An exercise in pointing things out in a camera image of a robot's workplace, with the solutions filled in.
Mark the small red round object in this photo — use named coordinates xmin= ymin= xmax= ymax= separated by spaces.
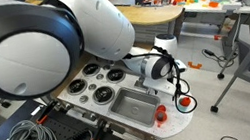
xmin=154 ymin=105 xmax=167 ymax=127

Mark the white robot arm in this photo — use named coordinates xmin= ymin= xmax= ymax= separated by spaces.
xmin=0 ymin=0 xmax=182 ymax=100

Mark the white speckled toy kitchen counter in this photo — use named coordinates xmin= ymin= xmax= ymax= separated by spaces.
xmin=58 ymin=59 xmax=197 ymax=138

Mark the black coil burner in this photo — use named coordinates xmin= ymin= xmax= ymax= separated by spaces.
xmin=66 ymin=78 xmax=88 ymax=95
xmin=82 ymin=63 xmax=100 ymax=77
xmin=93 ymin=86 xmax=115 ymax=105
xmin=106 ymin=68 xmax=126 ymax=84

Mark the grey stove knob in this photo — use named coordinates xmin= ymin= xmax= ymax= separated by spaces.
xmin=88 ymin=84 xmax=97 ymax=91
xmin=79 ymin=95 xmax=89 ymax=103

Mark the wooden toy kitchen shelf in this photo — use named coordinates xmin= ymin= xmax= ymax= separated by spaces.
xmin=21 ymin=0 xmax=195 ymax=95

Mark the teal bottle with red cap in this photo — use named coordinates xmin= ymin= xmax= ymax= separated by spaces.
xmin=178 ymin=97 xmax=191 ymax=112

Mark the orange bracket on floor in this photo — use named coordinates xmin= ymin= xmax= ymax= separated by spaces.
xmin=188 ymin=61 xmax=202 ymax=70

